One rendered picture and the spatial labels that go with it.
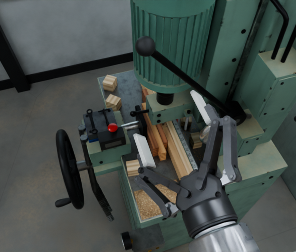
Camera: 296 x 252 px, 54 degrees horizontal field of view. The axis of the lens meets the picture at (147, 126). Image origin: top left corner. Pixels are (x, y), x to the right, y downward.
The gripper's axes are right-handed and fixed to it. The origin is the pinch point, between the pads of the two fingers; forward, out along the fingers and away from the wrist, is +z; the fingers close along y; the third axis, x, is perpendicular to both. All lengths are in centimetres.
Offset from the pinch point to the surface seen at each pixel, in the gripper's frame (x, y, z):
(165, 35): 0.6, 7.1, 16.5
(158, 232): -53, -46, -2
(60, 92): -80, -111, 136
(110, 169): -27.3, -38.3, 16.2
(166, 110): -25.2, -10.4, 20.1
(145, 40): 9.1, 6.1, 9.3
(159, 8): 6.1, 9.9, 16.9
